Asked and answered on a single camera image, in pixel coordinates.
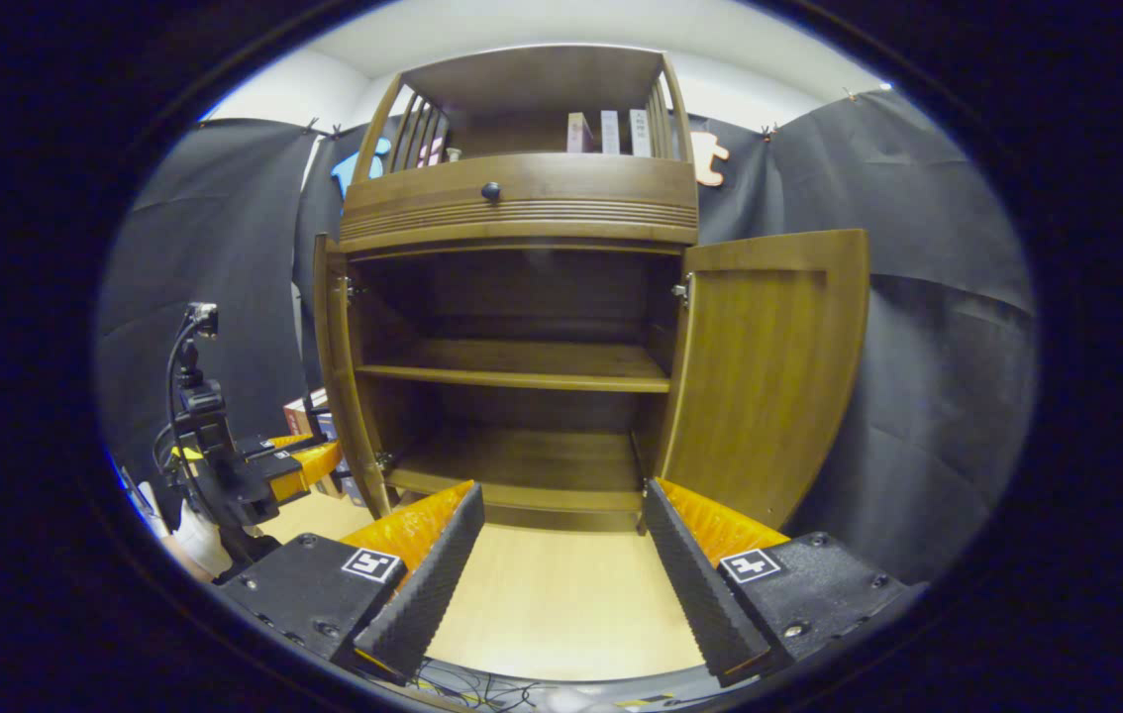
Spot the wooden inner cabinet shelf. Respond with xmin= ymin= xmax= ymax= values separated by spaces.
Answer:
xmin=355 ymin=338 xmax=672 ymax=395

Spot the thin black cables bundle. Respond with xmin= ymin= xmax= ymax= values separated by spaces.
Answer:
xmin=411 ymin=661 xmax=545 ymax=713

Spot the wooden double-door shoe cabinet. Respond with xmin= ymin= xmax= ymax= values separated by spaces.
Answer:
xmin=311 ymin=44 xmax=872 ymax=537

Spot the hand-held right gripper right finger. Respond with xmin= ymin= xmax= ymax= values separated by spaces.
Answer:
xmin=641 ymin=477 xmax=919 ymax=689

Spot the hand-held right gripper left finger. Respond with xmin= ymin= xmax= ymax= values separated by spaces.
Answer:
xmin=219 ymin=480 xmax=486 ymax=686

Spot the wooden shoe cabinet door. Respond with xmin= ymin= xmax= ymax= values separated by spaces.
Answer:
xmin=311 ymin=232 xmax=395 ymax=520
xmin=655 ymin=228 xmax=872 ymax=532

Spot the wooden cabinet drawer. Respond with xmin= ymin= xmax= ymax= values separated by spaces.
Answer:
xmin=338 ymin=153 xmax=700 ymax=250

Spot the black backdrop cloth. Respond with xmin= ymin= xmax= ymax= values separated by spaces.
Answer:
xmin=94 ymin=84 xmax=1039 ymax=587

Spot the blue hardcover book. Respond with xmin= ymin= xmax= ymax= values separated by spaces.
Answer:
xmin=317 ymin=410 xmax=370 ymax=507

